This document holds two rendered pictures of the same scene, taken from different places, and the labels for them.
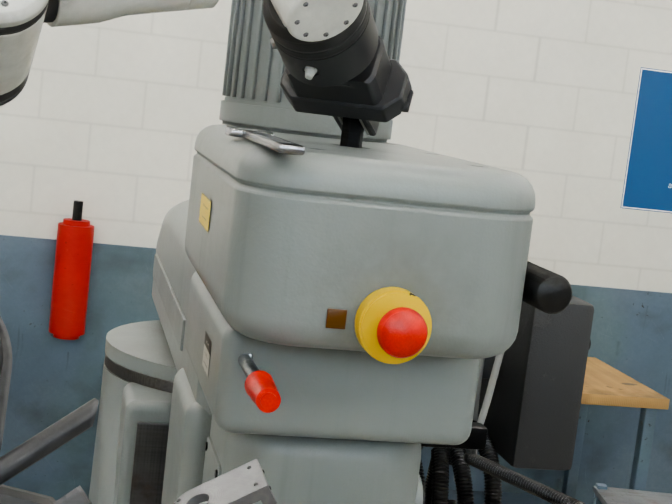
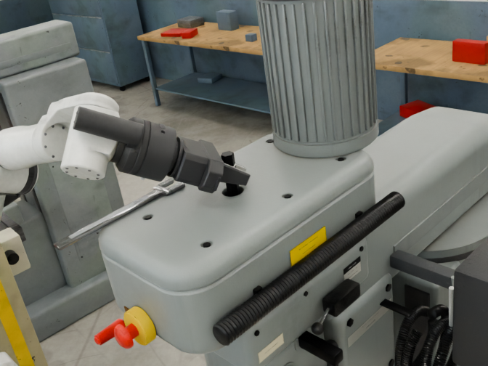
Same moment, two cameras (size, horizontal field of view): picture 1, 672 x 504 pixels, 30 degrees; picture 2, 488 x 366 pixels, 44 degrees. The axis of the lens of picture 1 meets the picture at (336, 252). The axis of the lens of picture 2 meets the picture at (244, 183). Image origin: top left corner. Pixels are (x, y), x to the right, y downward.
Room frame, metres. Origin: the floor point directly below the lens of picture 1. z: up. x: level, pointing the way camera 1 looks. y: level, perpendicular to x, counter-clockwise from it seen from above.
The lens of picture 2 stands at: (0.82, -0.80, 2.35)
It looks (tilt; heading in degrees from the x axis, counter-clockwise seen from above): 27 degrees down; 62
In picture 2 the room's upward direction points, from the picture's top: 9 degrees counter-clockwise
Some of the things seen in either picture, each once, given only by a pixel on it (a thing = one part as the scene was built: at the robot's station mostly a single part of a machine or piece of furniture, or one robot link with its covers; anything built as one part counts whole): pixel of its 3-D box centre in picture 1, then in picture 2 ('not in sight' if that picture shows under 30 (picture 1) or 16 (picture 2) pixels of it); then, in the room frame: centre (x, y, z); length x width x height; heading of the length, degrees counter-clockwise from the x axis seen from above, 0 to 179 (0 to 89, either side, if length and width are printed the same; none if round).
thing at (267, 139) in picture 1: (266, 139); (121, 212); (1.04, 0.07, 1.89); 0.24 x 0.04 x 0.01; 13
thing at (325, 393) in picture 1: (318, 348); (266, 279); (1.26, 0.01, 1.68); 0.34 x 0.24 x 0.10; 13
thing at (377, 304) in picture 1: (393, 325); (139, 325); (0.99, -0.05, 1.76); 0.06 x 0.02 x 0.06; 103
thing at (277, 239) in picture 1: (338, 225); (245, 226); (1.23, 0.00, 1.81); 0.47 x 0.26 x 0.16; 13
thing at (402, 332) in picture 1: (400, 331); (127, 334); (0.97, -0.06, 1.76); 0.04 x 0.03 x 0.04; 103
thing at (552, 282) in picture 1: (470, 255); (319, 257); (1.28, -0.14, 1.79); 0.45 x 0.04 x 0.04; 13
